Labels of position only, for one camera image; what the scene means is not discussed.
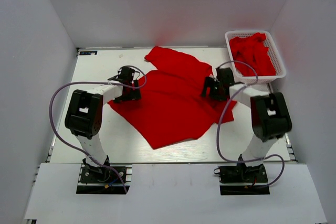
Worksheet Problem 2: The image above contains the red t shirt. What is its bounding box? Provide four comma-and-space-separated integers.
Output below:
109, 47, 236, 150

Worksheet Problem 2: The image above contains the red shirts pile in basket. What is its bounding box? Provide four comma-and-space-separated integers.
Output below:
229, 33, 276, 77

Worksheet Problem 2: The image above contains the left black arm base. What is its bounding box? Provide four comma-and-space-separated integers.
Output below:
76, 159, 132, 195

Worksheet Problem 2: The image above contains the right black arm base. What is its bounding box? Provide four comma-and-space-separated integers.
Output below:
214, 164, 270, 196

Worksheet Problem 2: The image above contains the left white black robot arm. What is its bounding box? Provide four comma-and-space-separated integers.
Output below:
65, 66, 143, 182

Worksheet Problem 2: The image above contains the white plastic basket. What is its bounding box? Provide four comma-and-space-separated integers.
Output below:
225, 30, 286, 84

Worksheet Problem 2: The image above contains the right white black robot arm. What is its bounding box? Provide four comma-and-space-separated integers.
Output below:
201, 67, 292, 182

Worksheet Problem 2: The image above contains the blue label sticker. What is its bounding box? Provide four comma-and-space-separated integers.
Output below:
79, 50, 98, 56

